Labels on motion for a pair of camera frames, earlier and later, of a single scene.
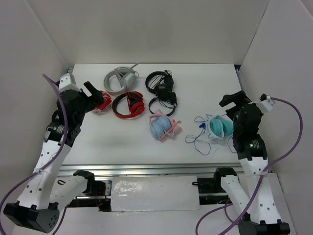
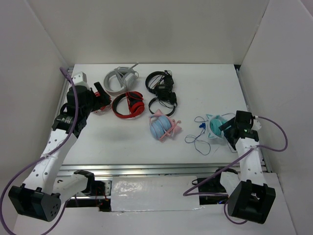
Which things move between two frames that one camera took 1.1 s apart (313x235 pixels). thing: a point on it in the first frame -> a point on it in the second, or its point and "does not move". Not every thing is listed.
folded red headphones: x=104 y=107 does not move
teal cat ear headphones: x=218 y=127 does not move
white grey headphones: x=127 y=76 does not move
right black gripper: x=238 y=98 -> x=230 y=139
